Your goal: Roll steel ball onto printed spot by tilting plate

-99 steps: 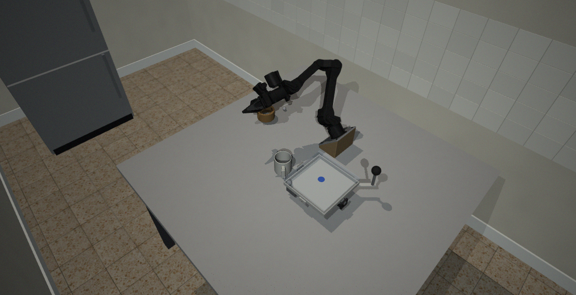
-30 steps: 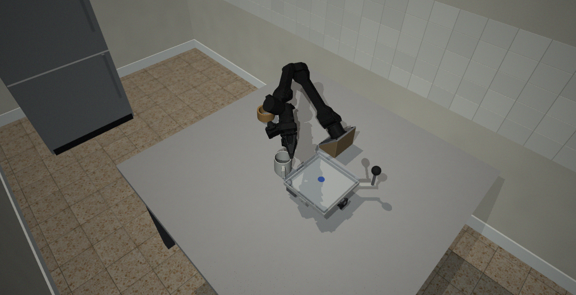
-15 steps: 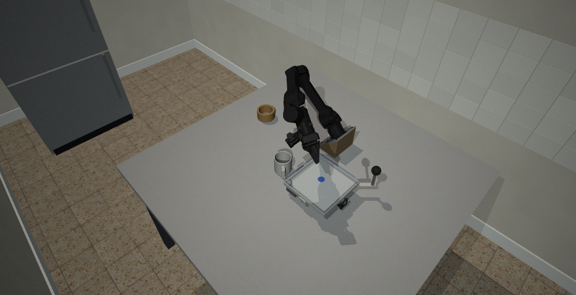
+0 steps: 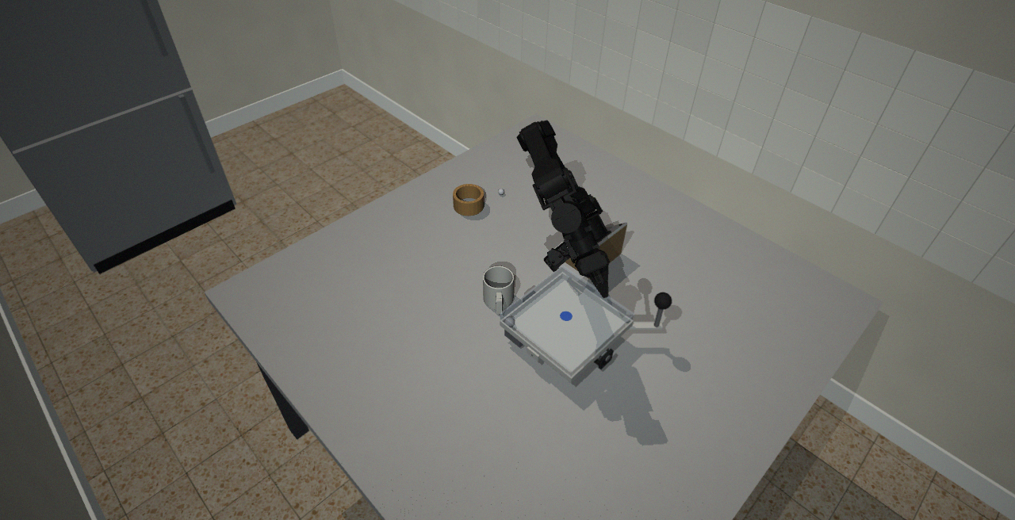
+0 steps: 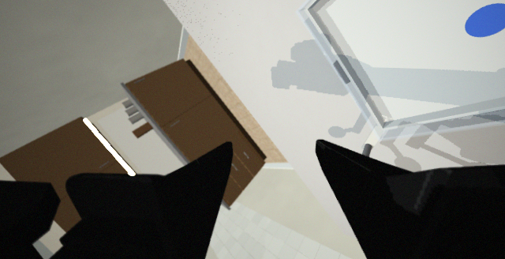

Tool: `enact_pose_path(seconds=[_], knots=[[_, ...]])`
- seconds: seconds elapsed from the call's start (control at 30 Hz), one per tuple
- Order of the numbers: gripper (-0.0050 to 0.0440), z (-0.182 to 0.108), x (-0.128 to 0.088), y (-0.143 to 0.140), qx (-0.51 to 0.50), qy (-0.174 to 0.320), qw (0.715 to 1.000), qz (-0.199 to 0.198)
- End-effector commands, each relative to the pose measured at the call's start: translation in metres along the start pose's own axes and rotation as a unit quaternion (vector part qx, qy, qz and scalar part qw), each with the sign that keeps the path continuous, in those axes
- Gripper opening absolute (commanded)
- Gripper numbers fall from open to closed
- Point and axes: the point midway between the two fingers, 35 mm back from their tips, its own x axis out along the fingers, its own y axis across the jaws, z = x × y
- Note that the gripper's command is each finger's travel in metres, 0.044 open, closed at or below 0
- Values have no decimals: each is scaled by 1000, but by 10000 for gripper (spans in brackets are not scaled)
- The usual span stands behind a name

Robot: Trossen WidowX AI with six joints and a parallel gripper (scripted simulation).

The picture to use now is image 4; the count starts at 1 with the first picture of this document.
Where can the brown tape roll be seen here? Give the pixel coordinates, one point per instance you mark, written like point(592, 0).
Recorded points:
point(468, 208)

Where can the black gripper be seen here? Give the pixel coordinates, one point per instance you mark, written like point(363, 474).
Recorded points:
point(589, 257)

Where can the grey mug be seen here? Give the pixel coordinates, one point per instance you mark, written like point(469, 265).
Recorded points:
point(498, 288)

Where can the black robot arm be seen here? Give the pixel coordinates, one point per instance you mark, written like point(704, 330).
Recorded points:
point(556, 184)

